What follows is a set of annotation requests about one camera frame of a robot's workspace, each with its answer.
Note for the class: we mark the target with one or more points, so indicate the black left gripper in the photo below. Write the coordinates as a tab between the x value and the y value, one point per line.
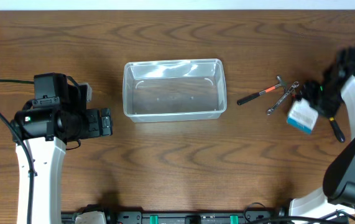
92	129

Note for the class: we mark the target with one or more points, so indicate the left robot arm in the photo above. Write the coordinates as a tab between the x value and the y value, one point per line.
57	115

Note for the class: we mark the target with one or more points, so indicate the yellow black screwdriver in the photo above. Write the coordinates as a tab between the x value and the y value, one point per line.
337	131

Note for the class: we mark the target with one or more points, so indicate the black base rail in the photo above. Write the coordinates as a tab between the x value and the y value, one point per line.
249	215

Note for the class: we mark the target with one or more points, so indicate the silver ring spanner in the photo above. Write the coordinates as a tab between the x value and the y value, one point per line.
287	93

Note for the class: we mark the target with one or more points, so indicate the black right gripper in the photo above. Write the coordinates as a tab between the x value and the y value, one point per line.
327	109

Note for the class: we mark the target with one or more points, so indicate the clear plastic container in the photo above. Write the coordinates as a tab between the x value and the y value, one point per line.
174	90

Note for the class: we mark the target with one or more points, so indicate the black handled claw hammer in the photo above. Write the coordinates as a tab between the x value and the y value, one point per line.
248	98

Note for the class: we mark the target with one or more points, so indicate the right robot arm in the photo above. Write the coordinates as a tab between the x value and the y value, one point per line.
336	197

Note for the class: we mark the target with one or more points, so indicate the white blue card package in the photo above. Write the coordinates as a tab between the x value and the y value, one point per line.
302	116

